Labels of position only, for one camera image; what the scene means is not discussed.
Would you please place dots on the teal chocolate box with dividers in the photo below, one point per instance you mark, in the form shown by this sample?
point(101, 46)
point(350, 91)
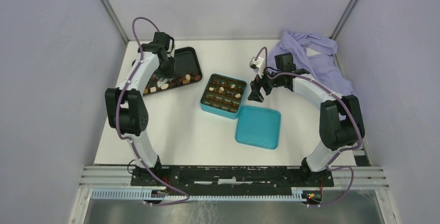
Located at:
point(223, 104)

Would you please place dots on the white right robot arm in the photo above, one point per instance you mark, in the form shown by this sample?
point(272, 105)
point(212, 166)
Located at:
point(341, 126)

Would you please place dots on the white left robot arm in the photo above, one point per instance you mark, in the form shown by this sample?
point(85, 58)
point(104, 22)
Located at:
point(126, 110)

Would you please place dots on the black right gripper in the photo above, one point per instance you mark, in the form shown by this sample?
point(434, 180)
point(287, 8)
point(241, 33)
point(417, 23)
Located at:
point(256, 95)

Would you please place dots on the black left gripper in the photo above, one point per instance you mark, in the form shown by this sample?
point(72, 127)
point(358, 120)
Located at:
point(168, 73)

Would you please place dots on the lavender crumpled cloth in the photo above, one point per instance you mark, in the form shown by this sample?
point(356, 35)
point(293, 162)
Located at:
point(315, 53)

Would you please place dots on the teal box lid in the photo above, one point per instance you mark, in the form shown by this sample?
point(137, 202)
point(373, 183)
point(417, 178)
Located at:
point(258, 127)

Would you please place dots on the black chocolate tray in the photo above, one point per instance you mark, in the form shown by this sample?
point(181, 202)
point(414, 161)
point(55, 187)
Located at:
point(186, 68)

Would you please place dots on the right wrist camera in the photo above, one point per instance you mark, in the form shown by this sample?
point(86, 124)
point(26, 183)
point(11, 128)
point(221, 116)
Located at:
point(258, 64)

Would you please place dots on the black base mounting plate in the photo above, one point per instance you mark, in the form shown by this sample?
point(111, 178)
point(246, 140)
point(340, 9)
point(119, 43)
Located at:
point(291, 176)

